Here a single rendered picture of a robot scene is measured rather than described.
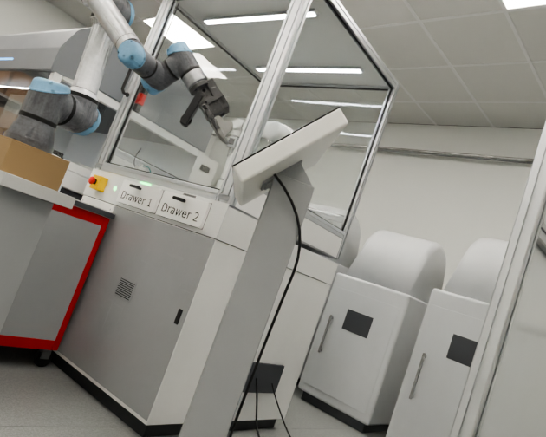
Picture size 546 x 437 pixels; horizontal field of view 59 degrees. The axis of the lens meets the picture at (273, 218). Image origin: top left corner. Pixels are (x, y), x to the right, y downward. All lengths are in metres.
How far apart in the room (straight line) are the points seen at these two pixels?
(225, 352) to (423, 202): 3.98
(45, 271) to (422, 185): 3.88
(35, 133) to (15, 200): 0.23
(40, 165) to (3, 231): 0.23
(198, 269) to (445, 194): 3.54
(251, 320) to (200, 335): 0.66
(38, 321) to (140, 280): 0.49
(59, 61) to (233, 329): 2.01
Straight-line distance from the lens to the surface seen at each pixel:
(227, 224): 1.91
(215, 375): 1.38
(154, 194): 2.20
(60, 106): 1.76
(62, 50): 2.98
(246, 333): 1.36
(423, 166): 5.30
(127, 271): 2.22
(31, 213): 1.72
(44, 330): 2.40
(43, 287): 2.32
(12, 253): 1.73
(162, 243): 2.10
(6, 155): 1.63
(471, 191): 4.99
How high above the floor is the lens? 0.75
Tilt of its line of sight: 6 degrees up
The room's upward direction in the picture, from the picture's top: 20 degrees clockwise
